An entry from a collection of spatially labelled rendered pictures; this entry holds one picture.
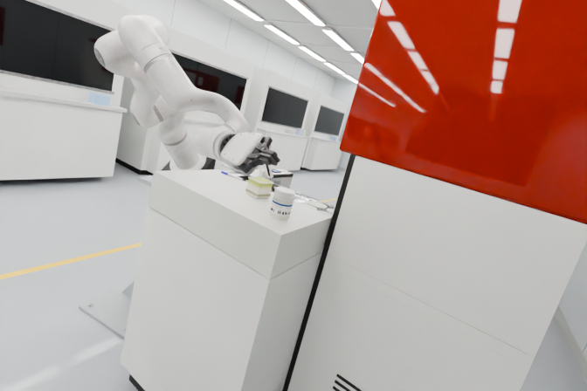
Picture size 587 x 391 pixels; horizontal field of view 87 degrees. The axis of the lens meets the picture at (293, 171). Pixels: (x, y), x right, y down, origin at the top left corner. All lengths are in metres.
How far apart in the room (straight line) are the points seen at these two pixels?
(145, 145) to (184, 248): 3.49
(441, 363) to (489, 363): 0.14
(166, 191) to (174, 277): 0.32
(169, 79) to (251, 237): 0.51
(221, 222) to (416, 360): 0.80
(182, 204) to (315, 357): 0.80
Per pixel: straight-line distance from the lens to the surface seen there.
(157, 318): 1.45
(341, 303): 1.29
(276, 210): 1.03
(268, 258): 0.97
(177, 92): 0.90
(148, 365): 1.59
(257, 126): 6.09
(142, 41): 0.96
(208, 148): 0.86
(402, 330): 1.25
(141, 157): 4.67
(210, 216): 1.10
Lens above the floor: 1.31
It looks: 10 degrees down
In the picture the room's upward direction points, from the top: 14 degrees clockwise
